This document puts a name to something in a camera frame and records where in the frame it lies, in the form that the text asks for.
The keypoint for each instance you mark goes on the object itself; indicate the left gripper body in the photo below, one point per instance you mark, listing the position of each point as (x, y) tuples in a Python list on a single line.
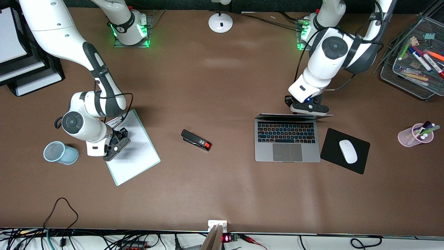
[(287, 101)]

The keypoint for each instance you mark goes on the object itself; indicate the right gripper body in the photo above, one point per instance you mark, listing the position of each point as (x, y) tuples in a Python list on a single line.
[(116, 136)]

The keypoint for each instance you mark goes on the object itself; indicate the silver laptop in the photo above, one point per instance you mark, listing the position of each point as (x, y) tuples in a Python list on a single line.
[(288, 139)]

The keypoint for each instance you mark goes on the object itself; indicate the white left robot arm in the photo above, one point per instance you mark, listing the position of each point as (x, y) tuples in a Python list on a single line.
[(329, 52)]

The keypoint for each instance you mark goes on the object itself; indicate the green marker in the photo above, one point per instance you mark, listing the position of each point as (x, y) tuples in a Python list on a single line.
[(403, 51)]

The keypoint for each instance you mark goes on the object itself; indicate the black marker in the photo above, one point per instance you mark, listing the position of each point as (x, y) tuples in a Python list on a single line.
[(426, 124)]

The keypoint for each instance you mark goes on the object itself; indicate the blue and white marker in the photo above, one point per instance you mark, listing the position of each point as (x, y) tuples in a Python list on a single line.
[(420, 59)]

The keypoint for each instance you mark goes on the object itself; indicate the purple marker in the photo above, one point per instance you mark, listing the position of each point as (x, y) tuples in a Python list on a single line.
[(431, 127)]

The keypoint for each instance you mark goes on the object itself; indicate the red and white marker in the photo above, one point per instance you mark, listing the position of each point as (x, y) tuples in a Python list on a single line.
[(433, 65)]

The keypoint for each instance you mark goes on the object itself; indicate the orange marker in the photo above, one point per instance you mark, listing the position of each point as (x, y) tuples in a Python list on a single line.
[(435, 55)]

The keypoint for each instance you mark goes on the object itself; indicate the mint clipboard with paper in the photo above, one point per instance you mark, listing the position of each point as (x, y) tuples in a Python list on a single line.
[(138, 163)]

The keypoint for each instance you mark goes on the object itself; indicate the light blue mesh cup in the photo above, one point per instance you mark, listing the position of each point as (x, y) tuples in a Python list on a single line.
[(66, 154)]

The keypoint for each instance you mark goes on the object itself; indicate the black mouse pad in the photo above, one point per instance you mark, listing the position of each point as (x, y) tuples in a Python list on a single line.
[(333, 149)]

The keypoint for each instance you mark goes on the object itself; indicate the white computer mouse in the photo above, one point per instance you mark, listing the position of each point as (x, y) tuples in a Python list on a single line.
[(348, 151)]

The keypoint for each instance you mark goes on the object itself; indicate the black scissors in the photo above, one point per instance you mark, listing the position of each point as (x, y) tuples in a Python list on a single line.
[(57, 124)]

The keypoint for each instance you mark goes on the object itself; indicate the black stapler with red tip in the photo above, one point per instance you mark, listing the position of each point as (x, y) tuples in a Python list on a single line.
[(194, 139)]

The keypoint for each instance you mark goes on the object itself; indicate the orange power strip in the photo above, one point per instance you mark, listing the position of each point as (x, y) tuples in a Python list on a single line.
[(137, 246)]

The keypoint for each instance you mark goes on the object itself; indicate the pink translucent pen cup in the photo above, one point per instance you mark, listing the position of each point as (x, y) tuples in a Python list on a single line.
[(406, 137)]

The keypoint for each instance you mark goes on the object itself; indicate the black paper tray stack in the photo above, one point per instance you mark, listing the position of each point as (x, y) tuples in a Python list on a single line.
[(38, 76)]

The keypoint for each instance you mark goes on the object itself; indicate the white and blue pen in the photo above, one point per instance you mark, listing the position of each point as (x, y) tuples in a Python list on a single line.
[(409, 70)]

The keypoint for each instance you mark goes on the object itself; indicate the white round lamp base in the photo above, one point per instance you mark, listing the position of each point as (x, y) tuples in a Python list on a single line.
[(220, 22)]

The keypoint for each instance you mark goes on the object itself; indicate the small white box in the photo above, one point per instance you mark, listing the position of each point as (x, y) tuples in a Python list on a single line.
[(212, 223)]

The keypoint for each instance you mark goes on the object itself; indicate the light green pen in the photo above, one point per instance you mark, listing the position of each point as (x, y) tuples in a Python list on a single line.
[(430, 130)]

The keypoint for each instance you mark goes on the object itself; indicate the wooden clip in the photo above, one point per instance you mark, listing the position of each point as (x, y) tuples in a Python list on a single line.
[(413, 40)]

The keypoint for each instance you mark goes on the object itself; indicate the wooden block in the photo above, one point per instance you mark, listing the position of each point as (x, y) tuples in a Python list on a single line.
[(213, 239)]

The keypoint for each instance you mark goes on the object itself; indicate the teal binder clip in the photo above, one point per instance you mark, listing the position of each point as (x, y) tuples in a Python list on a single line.
[(430, 36)]

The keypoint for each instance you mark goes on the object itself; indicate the circuit board with red display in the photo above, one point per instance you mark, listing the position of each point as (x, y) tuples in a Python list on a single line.
[(229, 238)]

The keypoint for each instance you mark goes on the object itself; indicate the white paper sheets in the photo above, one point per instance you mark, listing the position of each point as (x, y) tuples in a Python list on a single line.
[(10, 38)]

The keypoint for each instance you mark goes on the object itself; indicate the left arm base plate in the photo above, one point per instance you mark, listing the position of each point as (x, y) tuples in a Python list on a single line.
[(299, 43)]

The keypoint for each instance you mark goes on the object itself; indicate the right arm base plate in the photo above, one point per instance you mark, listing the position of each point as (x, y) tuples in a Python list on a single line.
[(119, 44)]

